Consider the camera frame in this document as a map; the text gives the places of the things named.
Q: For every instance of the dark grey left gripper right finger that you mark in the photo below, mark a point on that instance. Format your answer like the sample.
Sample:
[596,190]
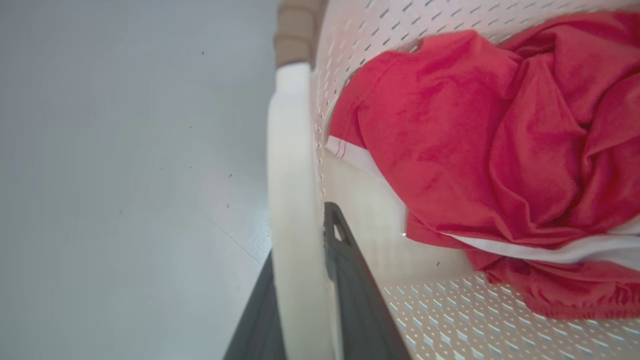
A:
[360,300]

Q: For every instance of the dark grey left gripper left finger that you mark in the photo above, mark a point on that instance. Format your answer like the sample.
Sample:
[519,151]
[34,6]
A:
[257,320]

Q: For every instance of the white perforated plastic laundry basket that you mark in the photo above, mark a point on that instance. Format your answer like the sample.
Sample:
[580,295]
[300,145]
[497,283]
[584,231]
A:
[295,200]

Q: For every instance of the red garment with white trim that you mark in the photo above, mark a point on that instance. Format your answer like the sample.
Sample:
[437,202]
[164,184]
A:
[490,160]

